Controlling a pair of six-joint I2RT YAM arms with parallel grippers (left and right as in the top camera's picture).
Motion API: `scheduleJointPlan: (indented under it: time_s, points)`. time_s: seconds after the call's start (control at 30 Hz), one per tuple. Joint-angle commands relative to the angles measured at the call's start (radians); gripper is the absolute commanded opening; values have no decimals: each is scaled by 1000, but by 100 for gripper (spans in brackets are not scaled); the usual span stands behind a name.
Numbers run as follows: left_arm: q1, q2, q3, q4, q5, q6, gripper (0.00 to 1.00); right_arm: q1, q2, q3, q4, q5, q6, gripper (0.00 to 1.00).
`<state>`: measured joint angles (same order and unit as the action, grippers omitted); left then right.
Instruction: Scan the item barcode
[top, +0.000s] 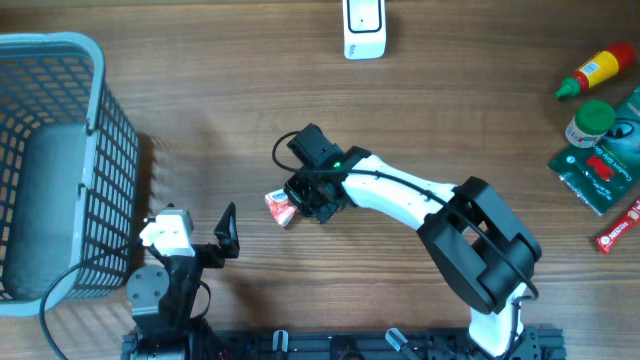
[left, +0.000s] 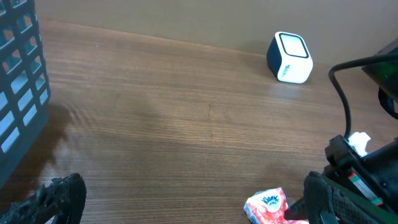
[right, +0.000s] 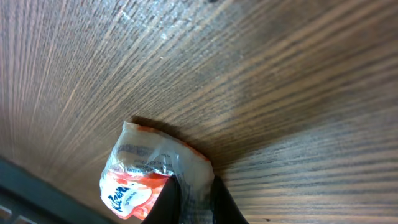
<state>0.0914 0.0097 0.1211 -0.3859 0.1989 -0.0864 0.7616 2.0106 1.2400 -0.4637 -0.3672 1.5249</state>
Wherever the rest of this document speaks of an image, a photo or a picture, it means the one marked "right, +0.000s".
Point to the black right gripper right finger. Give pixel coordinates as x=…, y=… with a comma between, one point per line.
x=225, y=210

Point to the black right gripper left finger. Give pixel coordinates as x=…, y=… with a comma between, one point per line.
x=167, y=207

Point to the red white small box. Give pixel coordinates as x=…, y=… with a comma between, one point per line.
x=138, y=167

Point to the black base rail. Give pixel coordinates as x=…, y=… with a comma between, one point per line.
x=27, y=199

